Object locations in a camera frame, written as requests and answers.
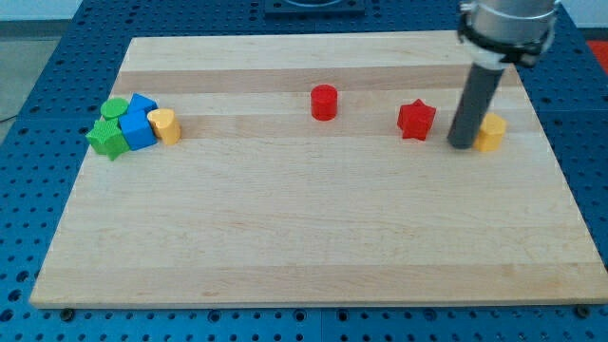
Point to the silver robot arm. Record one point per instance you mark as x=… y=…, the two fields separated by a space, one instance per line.
x=499 y=33

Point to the wooden board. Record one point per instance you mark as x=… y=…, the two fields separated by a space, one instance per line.
x=261 y=205

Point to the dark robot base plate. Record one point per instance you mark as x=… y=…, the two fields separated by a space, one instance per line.
x=313 y=8

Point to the green cylinder block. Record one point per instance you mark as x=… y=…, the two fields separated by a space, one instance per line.
x=114 y=108

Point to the green star block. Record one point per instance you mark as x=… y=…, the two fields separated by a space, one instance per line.
x=106 y=138

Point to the yellow hexagon block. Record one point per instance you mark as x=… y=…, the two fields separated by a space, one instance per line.
x=491 y=133

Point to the blue cube block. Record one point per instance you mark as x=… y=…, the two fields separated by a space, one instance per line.
x=137 y=130

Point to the red star block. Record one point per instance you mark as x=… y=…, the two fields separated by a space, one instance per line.
x=415 y=120

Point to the blue triangle block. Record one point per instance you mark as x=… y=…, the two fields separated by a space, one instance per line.
x=138 y=102

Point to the yellow heart block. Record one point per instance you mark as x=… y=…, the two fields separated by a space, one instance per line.
x=165 y=125

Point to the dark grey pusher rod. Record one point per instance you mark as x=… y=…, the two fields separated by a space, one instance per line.
x=480 y=87

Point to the red cylinder block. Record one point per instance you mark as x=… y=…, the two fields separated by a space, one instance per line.
x=324 y=102

